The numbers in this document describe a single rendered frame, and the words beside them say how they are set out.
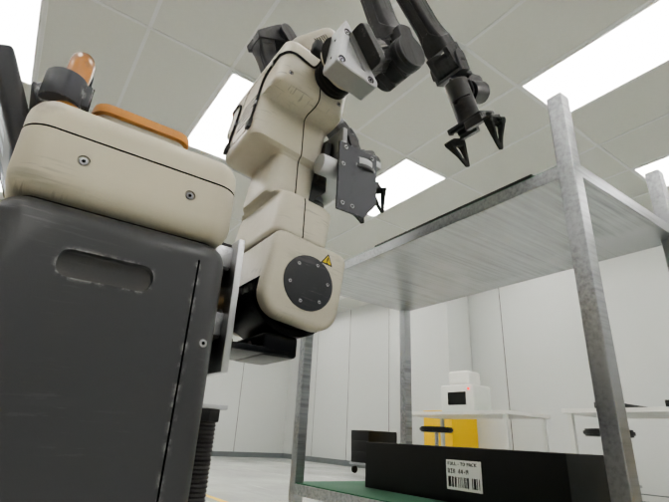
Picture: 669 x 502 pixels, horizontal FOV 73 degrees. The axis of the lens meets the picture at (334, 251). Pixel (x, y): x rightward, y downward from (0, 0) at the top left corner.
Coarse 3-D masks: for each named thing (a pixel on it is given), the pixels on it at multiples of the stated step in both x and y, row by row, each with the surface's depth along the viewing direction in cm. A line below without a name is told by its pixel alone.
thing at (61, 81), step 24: (0, 48) 62; (0, 72) 61; (48, 72) 61; (72, 72) 62; (0, 96) 61; (24, 96) 62; (48, 96) 61; (72, 96) 61; (0, 120) 64; (24, 120) 61; (0, 144) 70; (0, 168) 76
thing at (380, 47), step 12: (360, 24) 88; (360, 36) 89; (372, 36) 88; (360, 48) 90; (372, 48) 88; (384, 48) 93; (372, 60) 89; (384, 60) 88; (372, 72) 91; (384, 72) 97
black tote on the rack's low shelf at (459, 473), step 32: (384, 448) 119; (416, 448) 111; (448, 448) 103; (480, 448) 97; (384, 480) 117; (416, 480) 108; (448, 480) 101; (480, 480) 95; (512, 480) 89; (544, 480) 84; (576, 480) 82
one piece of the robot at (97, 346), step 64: (64, 128) 50; (128, 128) 55; (64, 192) 49; (128, 192) 52; (192, 192) 57; (0, 256) 43; (64, 256) 47; (128, 256) 50; (192, 256) 54; (0, 320) 42; (64, 320) 45; (128, 320) 48; (192, 320) 52; (0, 384) 41; (64, 384) 43; (128, 384) 47; (192, 384) 50; (0, 448) 39; (64, 448) 42; (128, 448) 45; (192, 448) 49
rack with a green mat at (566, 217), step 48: (528, 192) 87; (576, 192) 79; (432, 240) 110; (480, 240) 109; (528, 240) 107; (576, 240) 76; (624, 240) 105; (384, 288) 146; (432, 288) 144; (480, 288) 142; (576, 288) 74; (624, 432) 64; (624, 480) 62
